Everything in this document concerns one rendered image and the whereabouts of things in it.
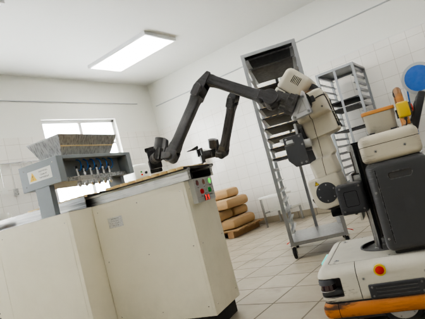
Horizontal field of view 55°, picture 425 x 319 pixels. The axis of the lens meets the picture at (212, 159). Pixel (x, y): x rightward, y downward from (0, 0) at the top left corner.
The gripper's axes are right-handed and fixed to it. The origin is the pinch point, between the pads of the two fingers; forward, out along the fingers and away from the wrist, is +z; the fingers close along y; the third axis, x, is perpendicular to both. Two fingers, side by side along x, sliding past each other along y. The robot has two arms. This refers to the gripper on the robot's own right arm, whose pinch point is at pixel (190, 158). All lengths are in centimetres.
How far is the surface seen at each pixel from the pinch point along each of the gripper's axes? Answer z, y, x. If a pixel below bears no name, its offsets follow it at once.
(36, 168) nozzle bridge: 93, 16, -10
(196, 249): 22, -53, 36
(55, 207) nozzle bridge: 88, -10, -7
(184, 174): 18.5, -12.0, 39.0
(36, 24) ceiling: 63, 204, -205
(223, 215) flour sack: -134, -61, -311
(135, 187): 42.4, -11.1, 13.4
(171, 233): 31, -42, 27
